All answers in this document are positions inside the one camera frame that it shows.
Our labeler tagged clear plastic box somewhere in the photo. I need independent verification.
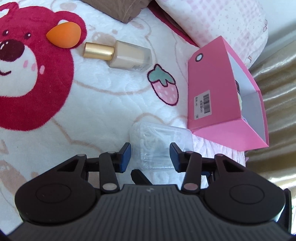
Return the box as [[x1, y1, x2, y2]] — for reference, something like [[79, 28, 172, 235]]
[[129, 121, 193, 170]]

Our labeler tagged green yarn ball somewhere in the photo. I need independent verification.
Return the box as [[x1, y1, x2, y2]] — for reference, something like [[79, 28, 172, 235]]
[[235, 80, 242, 113]]

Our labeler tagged pink cardboard box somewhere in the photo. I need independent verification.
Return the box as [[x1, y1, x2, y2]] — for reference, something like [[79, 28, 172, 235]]
[[188, 36, 269, 151]]

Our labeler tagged gold cap foundation bottle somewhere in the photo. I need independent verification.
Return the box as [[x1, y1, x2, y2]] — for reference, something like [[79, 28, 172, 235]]
[[83, 41, 152, 72]]

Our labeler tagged beige curtain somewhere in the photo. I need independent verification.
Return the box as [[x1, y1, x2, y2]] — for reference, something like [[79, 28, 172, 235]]
[[245, 41, 296, 193]]

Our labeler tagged orange makeup sponge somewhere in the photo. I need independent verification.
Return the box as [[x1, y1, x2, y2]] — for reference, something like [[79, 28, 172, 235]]
[[46, 22, 81, 49]]

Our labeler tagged pink checkered pillow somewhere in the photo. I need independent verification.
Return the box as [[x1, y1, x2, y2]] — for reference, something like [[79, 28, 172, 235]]
[[157, 0, 268, 68]]

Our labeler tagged brown pillow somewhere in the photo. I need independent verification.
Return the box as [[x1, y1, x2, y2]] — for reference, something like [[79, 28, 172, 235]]
[[82, 0, 152, 24]]

